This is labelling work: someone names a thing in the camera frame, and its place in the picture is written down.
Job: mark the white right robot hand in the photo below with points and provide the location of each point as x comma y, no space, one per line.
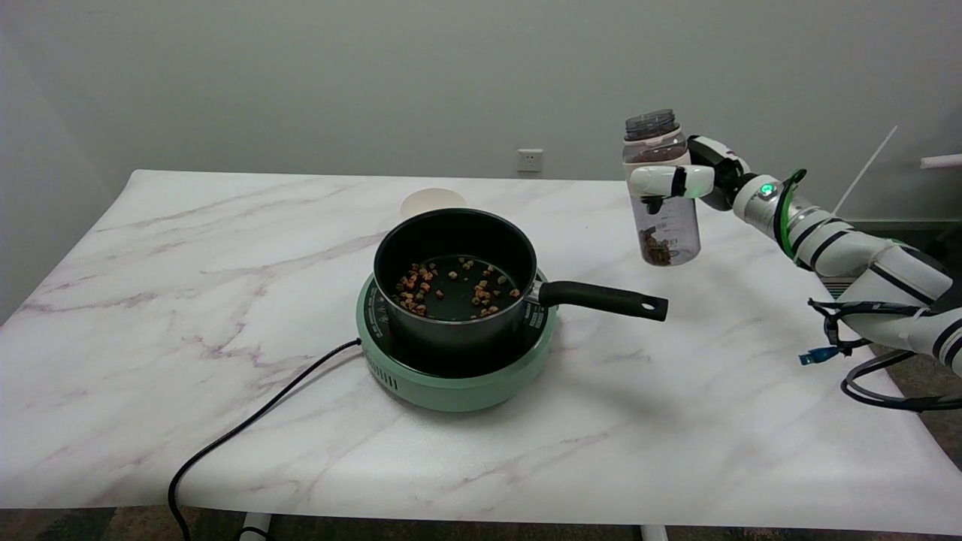
725,176

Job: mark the white table leg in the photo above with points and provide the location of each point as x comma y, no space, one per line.
654,533
254,527

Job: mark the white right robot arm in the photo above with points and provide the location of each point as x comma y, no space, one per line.
849,252

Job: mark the white wall outlet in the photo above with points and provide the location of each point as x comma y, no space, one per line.
530,160

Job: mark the clear bottle with brown food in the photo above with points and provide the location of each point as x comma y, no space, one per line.
673,233

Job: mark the brown food pieces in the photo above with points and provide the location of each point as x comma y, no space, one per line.
409,300

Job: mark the green induction cooker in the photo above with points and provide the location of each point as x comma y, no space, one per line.
451,387

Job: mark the cream round lid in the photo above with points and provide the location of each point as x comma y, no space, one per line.
432,201

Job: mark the white horizontal pipe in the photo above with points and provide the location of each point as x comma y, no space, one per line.
943,161

